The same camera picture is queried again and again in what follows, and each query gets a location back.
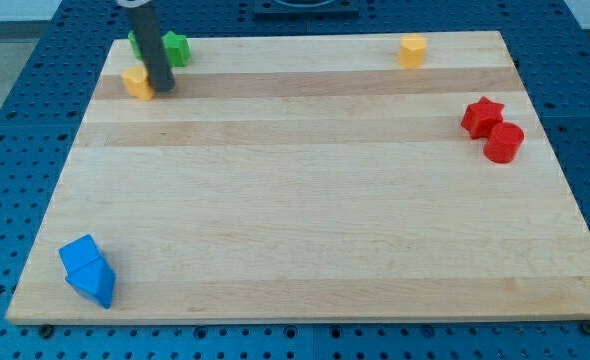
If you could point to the blue cube block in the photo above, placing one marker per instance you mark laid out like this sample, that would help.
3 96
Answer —
79 253

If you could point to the light wooden board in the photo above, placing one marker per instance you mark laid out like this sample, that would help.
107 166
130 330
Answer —
304 179

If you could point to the yellow heart block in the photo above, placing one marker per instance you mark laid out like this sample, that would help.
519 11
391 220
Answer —
137 84

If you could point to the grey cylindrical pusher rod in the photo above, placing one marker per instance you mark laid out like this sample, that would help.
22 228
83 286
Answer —
145 26

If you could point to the green star block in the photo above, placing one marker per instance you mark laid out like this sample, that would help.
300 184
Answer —
177 49

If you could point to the red cylinder block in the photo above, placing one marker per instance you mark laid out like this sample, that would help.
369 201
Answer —
504 142

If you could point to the green block behind rod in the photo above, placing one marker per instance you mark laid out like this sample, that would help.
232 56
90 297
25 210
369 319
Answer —
134 45

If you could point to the red star block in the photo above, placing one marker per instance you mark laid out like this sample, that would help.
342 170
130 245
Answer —
480 117

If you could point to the yellow hexagon block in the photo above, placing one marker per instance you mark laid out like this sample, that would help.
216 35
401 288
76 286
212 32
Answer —
412 51

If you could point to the blue triangle block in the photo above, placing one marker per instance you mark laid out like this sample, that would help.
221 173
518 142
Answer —
94 281

